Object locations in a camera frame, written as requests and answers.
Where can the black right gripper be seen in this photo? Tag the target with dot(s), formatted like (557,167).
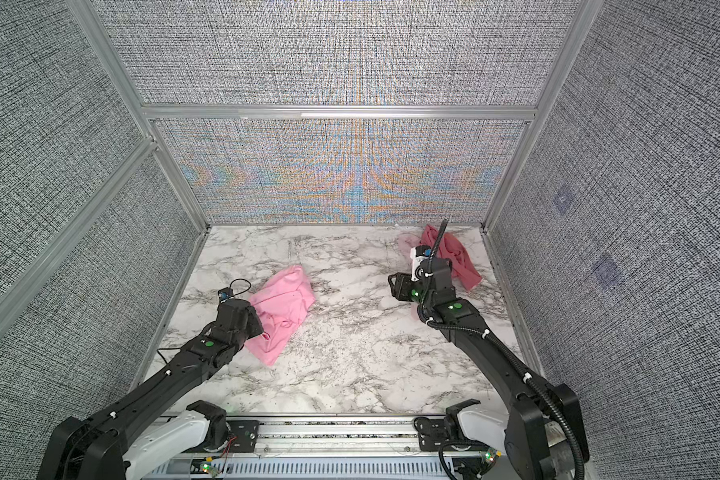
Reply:
(401,287)

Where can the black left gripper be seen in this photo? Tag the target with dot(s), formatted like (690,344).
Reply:
(256,322)

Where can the bright pink cloth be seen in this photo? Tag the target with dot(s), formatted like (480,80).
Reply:
(282,305)

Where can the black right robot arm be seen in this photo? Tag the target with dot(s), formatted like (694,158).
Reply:
(543,433)

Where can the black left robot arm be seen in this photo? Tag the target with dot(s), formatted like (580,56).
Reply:
(95,448)

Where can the dark magenta cloth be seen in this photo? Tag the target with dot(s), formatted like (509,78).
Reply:
(462,267)

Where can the pale pink cloth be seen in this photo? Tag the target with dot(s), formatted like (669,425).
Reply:
(406,242)

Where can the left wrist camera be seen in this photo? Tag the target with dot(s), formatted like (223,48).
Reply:
(234,289)

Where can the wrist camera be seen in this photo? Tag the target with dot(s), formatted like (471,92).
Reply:
(418,255)
(234,289)

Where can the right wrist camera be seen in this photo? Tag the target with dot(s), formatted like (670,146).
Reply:
(418,255)

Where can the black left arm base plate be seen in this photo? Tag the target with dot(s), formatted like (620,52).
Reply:
(238,436)

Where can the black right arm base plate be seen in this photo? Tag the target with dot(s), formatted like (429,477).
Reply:
(442,433)

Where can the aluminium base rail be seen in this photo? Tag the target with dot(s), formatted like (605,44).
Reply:
(307,447)

